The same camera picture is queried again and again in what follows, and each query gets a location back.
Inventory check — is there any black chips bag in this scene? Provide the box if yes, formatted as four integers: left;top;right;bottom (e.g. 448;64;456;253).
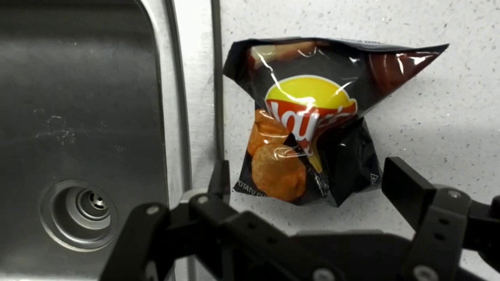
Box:
221;36;449;207

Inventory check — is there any stainless steel double sink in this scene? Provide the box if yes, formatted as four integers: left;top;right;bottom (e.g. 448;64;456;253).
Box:
0;0;226;281

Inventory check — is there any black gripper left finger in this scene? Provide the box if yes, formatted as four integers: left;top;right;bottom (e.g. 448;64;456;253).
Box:
98;157;293;281

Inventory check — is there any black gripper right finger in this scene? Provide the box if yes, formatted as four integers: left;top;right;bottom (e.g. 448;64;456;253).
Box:
381;154;500;281

